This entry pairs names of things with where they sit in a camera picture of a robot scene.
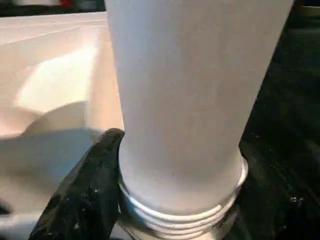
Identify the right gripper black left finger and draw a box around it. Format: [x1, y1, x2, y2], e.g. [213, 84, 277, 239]
[28, 127, 126, 240]

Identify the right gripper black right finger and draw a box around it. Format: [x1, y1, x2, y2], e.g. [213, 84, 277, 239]
[224, 139, 320, 240]

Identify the white plastic table leg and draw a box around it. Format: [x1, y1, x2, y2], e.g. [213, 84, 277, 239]
[103, 0, 295, 230]

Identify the white plastic stool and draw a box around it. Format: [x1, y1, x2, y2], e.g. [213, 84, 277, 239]
[0, 11, 241, 240]

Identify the black glossy mat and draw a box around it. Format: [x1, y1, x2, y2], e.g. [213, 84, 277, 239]
[0, 0, 320, 240]

